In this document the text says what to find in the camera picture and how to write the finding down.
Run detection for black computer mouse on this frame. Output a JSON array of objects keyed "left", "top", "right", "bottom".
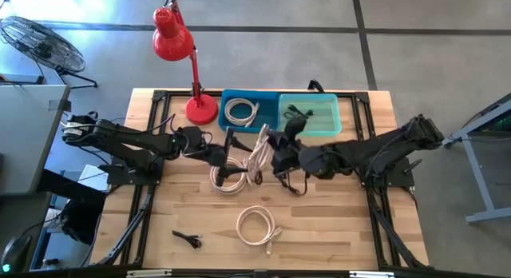
[{"left": 0, "top": 233, "right": 33, "bottom": 276}]

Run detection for white USB cable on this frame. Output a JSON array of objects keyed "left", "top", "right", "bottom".
[
  {"left": 223, "top": 97, "right": 261, "bottom": 129},
  {"left": 244, "top": 124, "right": 276, "bottom": 187},
  {"left": 209, "top": 156, "right": 251, "bottom": 196},
  {"left": 235, "top": 205, "right": 284, "bottom": 256}
]

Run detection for teal translucent plastic bin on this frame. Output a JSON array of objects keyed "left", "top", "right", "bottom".
[{"left": 277, "top": 93, "right": 343, "bottom": 138}]

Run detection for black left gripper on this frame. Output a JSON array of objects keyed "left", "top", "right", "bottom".
[{"left": 201, "top": 126, "right": 255, "bottom": 187}]

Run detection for blue plastic bin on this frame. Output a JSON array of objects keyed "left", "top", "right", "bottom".
[{"left": 217, "top": 89, "right": 280, "bottom": 135}]

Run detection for grey metal table frame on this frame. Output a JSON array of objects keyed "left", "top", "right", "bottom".
[{"left": 445, "top": 92, "right": 511, "bottom": 225}]

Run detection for black floor fan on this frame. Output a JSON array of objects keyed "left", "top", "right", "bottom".
[{"left": 0, "top": 15, "right": 99, "bottom": 90}]

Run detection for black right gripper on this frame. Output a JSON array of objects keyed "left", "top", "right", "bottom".
[{"left": 266, "top": 116, "right": 308, "bottom": 177}]

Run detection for grey side table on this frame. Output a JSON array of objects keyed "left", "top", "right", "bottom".
[{"left": 0, "top": 82, "right": 72, "bottom": 197}]

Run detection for black aluminium table frame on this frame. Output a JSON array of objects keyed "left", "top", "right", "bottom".
[{"left": 95, "top": 89, "right": 430, "bottom": 271}]

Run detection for red desk lamp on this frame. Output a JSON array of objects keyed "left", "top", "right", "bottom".
[{"left": 151, "top": 0, "right": 220, "bottom": 126}]

